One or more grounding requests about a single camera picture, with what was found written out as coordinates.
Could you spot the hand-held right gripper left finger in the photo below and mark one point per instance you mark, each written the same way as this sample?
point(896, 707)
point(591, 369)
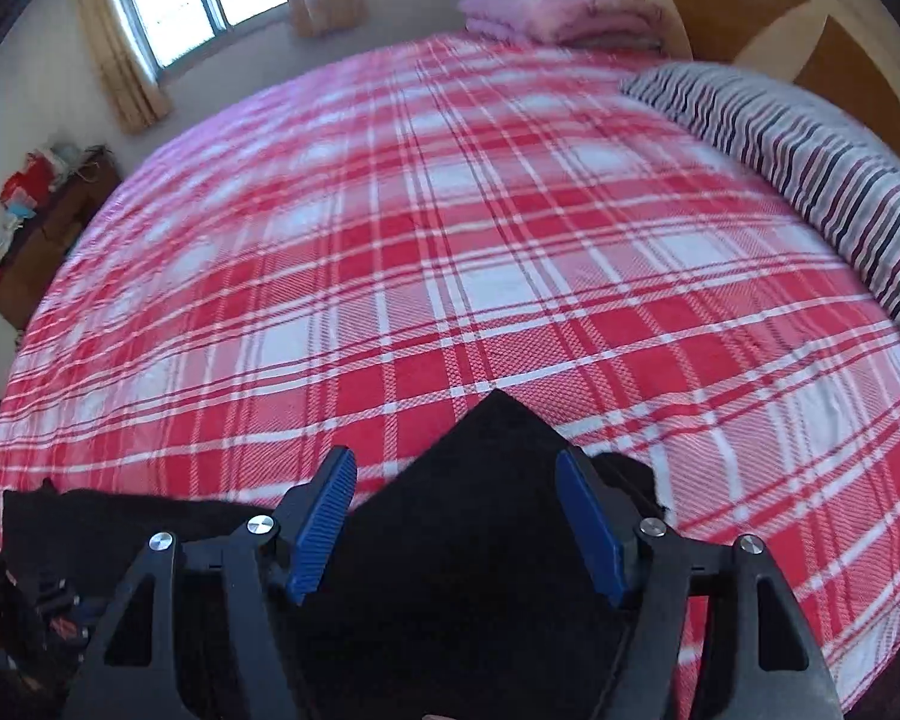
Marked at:
point(322, 525)

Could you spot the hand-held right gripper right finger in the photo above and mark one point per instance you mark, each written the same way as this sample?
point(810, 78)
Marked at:
point(592, 525)

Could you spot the black pants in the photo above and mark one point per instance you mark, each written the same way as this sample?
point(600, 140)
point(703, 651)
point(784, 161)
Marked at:
point(465, 540)

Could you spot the red plaid bed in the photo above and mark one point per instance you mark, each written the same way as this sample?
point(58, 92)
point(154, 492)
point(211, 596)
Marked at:
point(420, 240)

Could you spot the brown wooden desk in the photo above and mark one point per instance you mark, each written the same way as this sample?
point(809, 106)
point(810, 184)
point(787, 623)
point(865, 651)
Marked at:
point(52, 232)

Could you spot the red gift bag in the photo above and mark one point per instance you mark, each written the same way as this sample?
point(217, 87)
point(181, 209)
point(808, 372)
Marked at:
point(34, 184)

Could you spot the striped pillow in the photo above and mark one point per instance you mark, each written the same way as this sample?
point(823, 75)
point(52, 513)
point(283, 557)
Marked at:
point(810, 157)

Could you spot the pink pillow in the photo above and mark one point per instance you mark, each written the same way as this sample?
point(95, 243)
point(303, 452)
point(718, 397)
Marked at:
point(555, 11)

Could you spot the window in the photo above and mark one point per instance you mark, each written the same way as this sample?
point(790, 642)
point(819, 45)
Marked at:
point(195, 0)

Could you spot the cream wooden headboard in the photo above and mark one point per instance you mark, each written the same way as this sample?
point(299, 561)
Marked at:
point(780, 7)

